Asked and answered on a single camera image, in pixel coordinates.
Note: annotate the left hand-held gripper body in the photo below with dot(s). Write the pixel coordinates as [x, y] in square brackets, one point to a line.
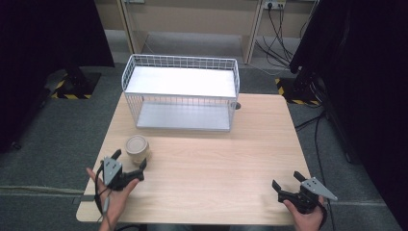
[113, 171]

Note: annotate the black curtain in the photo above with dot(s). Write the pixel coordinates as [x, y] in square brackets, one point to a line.
[362, 96]
[48, 64]

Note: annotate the black stand base with hazard stripes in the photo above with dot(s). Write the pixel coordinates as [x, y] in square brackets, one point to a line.
[298, 89]
[72, 85]

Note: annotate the person's right hand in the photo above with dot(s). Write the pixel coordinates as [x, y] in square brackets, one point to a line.
[306, 216]

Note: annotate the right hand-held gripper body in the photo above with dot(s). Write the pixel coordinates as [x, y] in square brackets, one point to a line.
[304, 194]

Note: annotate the wooden desk frame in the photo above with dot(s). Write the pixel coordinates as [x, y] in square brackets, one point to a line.
[192, 25]

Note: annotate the beige cup with lid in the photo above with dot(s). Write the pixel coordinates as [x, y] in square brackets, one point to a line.
[137, 149]

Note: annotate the person's left hand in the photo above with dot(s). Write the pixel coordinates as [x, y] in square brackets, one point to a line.
[113, 199]

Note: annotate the white power strip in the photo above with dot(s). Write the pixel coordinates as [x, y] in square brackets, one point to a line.
[273, 4]

